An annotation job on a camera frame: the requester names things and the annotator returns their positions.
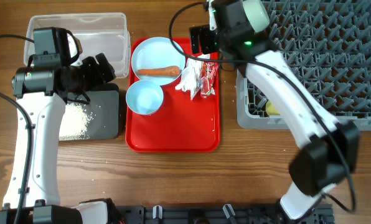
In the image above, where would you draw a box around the red serving tray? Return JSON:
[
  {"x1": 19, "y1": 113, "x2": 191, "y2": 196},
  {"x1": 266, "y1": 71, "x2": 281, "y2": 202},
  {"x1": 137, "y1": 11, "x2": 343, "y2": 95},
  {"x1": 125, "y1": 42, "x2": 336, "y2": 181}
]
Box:
[{"x1": 125, "y1": 38, "x2": 220, "y2": 152}]

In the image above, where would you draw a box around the white napkin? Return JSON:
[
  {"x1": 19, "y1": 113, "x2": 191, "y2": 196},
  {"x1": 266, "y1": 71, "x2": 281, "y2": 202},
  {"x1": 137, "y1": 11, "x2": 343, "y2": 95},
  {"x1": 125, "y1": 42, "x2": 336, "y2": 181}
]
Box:
[{"x1": 175, "y1": 58, "x2": 205, "y2": 100}]

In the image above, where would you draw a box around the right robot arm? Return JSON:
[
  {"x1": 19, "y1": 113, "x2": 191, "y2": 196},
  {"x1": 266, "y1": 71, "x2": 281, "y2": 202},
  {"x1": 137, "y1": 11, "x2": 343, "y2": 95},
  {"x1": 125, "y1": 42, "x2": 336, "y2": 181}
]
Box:
[{"x1": 202, "y1": 1, "x2": 360, "y2": 223}]

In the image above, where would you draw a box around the grey dishwasher rack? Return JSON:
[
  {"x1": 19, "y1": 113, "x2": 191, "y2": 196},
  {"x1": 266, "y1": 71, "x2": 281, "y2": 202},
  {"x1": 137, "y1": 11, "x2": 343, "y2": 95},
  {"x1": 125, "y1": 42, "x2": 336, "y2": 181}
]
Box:
[{"x1": 233, "y1": 0, "x2": 371, "y2": 131}]

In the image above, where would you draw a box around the yellow plastic cup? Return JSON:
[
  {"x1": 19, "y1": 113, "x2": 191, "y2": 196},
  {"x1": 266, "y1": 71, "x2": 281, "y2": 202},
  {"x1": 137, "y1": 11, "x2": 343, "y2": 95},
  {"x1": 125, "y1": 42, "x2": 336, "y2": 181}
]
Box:
[{"x1": 265, "y1": 101, "x2": 279, "y2": 116}]

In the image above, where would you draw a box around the orange carrot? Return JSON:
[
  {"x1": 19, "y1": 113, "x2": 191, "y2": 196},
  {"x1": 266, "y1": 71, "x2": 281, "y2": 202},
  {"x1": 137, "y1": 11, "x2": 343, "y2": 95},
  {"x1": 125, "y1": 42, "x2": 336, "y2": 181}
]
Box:
[{"x1": 136, "y1": 66, "x2": 181, "y2": 77}]

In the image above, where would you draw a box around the black plastic tray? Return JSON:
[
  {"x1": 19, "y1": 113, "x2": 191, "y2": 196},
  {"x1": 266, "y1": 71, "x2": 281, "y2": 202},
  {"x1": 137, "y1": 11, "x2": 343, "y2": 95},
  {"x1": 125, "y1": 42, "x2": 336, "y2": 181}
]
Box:
[{"x1": 67, "y1": 83, "x2": 120, "y2": 140}]

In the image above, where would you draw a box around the pale green bowl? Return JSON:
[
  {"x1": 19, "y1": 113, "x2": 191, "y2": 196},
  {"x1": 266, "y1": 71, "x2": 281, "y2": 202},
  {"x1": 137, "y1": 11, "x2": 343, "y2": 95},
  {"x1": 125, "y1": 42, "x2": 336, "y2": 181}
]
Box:
[{"x1": 242, "y1": 0, "x2": 270, "y2": 32}]

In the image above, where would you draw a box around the white rice pile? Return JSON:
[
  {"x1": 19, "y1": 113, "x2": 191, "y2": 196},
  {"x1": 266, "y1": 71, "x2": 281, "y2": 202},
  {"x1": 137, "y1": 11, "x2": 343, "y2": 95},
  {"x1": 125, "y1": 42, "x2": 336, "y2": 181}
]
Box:
[{"x1": 59, "y1": 103, "x2": 93, "y2": 141}]

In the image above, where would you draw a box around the light blue bowl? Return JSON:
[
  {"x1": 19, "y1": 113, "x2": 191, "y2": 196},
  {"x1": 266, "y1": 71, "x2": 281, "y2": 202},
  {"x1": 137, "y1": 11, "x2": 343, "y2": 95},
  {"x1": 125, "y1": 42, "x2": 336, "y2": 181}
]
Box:
[{"x1": 126, "y1": 80, "x2": 164, "y2": 115}]

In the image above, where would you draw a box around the light blue plate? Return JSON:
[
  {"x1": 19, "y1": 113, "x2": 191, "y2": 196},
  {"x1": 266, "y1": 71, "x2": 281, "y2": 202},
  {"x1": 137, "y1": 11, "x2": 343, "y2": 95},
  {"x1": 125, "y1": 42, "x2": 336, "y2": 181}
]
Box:
[{"x1": 131, "y1": 37, "x2": 186, "y2": 86}]

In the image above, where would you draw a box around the clear plastic bin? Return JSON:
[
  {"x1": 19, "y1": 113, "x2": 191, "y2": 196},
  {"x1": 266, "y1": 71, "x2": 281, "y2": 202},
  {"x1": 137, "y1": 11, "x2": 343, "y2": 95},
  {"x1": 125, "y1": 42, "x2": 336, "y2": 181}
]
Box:
[{"x1": 26, "y1": 12, "x2": 131, "y2": 78}]

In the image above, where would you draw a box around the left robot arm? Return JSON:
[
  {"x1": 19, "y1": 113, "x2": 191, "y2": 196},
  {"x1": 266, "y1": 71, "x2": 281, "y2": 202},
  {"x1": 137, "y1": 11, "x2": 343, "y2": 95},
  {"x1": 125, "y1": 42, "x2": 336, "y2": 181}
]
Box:
[{"x1": 0, "y1": 27, "x2": 123, "y2": 223}]

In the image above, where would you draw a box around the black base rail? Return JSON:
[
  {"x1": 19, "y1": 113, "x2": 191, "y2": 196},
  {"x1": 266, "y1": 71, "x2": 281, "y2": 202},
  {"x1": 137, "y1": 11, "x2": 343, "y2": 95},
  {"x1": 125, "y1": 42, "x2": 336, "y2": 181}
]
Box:
[{"x1": 110, "y1": 203, "x2": 335, "y2": 224}]

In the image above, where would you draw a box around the red snack wrapper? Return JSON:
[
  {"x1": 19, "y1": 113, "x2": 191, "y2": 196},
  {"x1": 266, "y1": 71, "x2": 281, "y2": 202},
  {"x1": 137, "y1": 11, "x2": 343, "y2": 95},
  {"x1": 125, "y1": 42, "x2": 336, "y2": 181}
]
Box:
[{"x1": 200, "y1": 62, "x2": 219, "y2": 98}]

